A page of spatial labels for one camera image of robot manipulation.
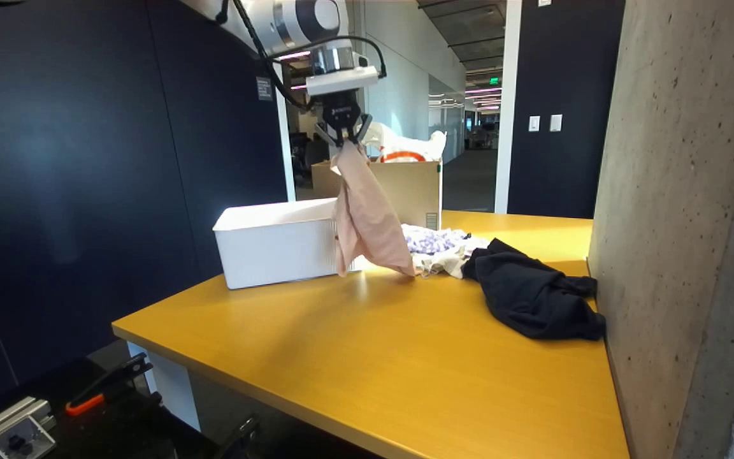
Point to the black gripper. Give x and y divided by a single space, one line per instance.
341 117

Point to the peach t-shirt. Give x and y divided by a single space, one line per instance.
366 221

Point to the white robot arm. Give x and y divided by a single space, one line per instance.
313 58

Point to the beige cardboard box with items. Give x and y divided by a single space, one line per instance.
387 171

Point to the white storage box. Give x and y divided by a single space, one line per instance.
276 244

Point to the white patterned garment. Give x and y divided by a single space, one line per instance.
443 250

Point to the black garment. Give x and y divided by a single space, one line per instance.
533 296

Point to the orange black clamp left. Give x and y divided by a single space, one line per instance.
108 386

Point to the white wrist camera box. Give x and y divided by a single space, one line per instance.
343 79

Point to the silver aluminium extrusion rail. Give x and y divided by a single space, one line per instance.
26 430

